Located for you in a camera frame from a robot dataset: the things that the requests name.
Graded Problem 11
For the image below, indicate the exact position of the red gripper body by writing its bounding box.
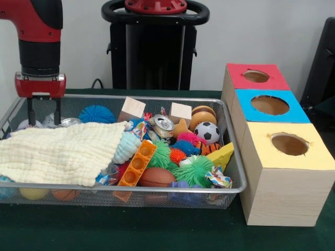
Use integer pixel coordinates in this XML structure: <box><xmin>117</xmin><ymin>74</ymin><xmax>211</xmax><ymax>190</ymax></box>
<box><xmin>14</xmin><ymin>72</ymin><xmax>66</xmax><ymax>99</ymax></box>

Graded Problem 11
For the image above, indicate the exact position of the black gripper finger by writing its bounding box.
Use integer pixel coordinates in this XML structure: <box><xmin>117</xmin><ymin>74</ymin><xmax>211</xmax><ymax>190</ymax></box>
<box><xmin>53</xmin><ymin>98</ymin><xmax>62</xmax><ymax>126</ymax></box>
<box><xmin>27</xmin><ymin>98</ymin><xmax>36</xmax><ymax>126</ymax></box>

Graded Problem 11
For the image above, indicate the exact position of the clear plastic bottle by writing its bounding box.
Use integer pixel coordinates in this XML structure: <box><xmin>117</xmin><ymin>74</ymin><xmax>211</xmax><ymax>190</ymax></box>
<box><xmin>41</xmin><ymin>113</ymin><xmax>56</xmax><ymax>129</ymax></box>

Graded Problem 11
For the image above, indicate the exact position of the cream waffle cloth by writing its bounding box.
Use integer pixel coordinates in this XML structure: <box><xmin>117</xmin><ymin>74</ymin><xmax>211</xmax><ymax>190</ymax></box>
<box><xmin>0</xmin><ymin>121</ymin><xmax>135</xmax><ymax>188</ymax></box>

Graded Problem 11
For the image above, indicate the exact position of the silver mesh bin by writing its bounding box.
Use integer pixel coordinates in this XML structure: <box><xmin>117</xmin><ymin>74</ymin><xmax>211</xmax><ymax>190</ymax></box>
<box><xmin>0</xmin><ymin>93</ymin><xmax>248</xmax><ymax>210</ymax></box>

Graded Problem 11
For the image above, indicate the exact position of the wooden box with three holes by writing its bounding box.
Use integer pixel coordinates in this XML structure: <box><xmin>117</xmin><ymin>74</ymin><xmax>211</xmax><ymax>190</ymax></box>
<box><xmin>221</xmin><ymin>62</ymin><xmax>335</xmax><ymax>227</ymax></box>

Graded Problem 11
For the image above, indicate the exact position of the white baseball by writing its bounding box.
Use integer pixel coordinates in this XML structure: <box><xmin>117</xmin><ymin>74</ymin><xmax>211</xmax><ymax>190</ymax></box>
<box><xmin>17</xmin><ymin>119</ymin><xmax>43</xmax><ymax>131</ymax></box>

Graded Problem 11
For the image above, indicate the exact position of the blue spiky ball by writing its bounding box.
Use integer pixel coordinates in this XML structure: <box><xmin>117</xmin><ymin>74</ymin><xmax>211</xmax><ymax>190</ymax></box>
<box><xmin>78</xmin><ymin>105</ymin><xmax>117</xmax><ymax>123</ymax></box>

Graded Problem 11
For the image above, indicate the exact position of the large wooden block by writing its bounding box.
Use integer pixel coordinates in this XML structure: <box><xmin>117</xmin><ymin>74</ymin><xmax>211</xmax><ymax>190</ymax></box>
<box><xmin>117</xmin><ymin>96</ymin><xmax>147</xmax><ymax>124</ymax></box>

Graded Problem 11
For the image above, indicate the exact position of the orange plastic block with holes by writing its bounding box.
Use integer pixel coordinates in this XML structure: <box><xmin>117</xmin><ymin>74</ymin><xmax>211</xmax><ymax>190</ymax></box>
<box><xmin>117</xmin><ymin>140</ymin><xmax>158</xmax><ymax>187</ymax></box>

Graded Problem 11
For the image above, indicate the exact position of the crushed silver can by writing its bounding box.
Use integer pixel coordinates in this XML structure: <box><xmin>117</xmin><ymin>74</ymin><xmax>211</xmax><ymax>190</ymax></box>
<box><xmin>152</xmin><ymin>114</ymin><xmax>176</xmax><ymax>139</ymax></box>

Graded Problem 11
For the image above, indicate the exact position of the small wooden block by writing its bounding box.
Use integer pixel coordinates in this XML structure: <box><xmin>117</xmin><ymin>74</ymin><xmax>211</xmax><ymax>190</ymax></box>
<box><xmin>169</xmin><ymin>102</ymin><xmax>193</xmax><ymax>126</ymax></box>

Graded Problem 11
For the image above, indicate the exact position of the toy hamburger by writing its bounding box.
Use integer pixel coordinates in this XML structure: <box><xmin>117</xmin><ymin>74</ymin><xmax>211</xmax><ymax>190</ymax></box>
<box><xmin>188</xmin><ymin>105</ymin><xmax>218</xmax><ymax>132</ymax></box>

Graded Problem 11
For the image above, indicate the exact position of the green spiky ball with eyes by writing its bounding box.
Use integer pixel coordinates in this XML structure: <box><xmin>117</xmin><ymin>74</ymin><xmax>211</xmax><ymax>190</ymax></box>
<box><xmin>172</xmin><ymin>155</ymin><xmax>216</xmax><ymax>188</ymax></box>

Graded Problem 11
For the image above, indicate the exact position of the small soccer ball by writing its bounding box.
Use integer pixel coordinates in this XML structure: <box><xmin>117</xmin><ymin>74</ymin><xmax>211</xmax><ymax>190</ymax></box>
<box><xmin>194</xmin><ymin>121</ymin><xmax>221</xmax><ymax>145</ymax></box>

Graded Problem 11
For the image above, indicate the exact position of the dark green tablecloth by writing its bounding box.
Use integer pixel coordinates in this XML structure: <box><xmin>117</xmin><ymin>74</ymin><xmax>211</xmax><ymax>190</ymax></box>
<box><xmin>0</xmin><ymin>88</ymin><xmax>335</xmax><ymax>251</ymax></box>

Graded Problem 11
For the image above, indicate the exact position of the black monitor on stand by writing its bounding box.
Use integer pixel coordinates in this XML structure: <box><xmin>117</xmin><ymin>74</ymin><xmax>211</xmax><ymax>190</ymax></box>
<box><xmin>300</xmin><ymin>17</ymin><xmax>335</xmax><ymax>110</ymax></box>

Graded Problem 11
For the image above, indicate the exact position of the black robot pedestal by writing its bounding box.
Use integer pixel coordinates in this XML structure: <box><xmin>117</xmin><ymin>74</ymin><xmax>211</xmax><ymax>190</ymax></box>
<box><xmin>101</xmin><ymin>0</ymin><xmax>210</xmax><ymax>91</ymax></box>

